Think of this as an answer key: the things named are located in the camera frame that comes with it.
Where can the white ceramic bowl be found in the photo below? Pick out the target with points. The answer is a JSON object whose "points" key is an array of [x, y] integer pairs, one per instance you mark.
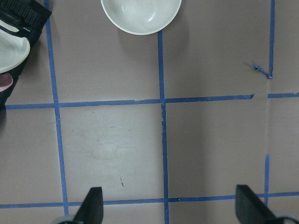
{"points": [[141, 17]]}

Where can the white plate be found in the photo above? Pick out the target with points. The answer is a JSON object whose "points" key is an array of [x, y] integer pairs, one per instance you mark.
{"points": [[14, 48]]}

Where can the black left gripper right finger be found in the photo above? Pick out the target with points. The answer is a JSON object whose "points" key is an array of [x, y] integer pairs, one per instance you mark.
{"points": [[249, 209]]}

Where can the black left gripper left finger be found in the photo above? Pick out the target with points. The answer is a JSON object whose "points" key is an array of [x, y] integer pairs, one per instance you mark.
{"points": [[91, 210]]}

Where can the pink plate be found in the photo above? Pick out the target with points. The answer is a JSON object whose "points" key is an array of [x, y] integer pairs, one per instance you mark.
{"points": [[6, 81]]}

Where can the black dish rack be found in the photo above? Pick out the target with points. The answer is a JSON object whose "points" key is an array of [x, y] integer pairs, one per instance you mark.
{"points": [[21, 25]]}

